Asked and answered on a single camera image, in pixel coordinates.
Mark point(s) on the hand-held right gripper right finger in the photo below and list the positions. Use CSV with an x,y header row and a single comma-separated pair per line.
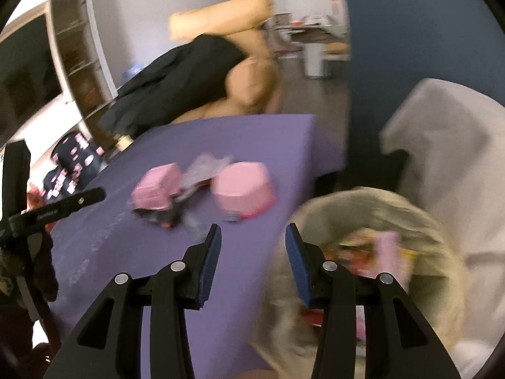
x,y
298,268

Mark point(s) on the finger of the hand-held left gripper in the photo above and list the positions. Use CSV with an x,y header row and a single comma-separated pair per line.
x,y
59,209

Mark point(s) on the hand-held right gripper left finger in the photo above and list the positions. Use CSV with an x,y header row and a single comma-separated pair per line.
x,y
209,264

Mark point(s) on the pink snack wrapper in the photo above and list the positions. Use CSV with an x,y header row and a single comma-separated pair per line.
x,y
392,256

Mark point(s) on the person's left hand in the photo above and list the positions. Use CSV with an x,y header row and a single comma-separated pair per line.
x,y
43,268

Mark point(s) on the dark printed bag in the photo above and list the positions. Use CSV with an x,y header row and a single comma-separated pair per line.
x,y
79,154
59,185

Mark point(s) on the red packet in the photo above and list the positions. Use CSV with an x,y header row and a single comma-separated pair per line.
x,y
353,256

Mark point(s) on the pink cup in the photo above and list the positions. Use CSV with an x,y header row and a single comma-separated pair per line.
x,y
242,189

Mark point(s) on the clear plastic wrapper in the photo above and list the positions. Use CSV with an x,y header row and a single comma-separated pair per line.
x,y
205,167

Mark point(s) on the wooden shelf unit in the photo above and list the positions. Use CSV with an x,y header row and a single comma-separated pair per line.
x,y
75,47

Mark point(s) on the black jacket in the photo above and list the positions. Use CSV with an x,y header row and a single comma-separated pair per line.
x,y
177,75

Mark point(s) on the tan bean bag sofa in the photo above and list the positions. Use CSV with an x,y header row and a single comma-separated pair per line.
x,y
252,83

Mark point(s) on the white bag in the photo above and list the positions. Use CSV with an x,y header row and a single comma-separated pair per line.
x,y
453,146

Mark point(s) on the white cabinet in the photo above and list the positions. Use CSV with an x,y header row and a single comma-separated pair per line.
x,y
315,61

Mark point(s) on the navy blue partition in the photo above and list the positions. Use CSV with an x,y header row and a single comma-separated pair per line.
x,y
414,27

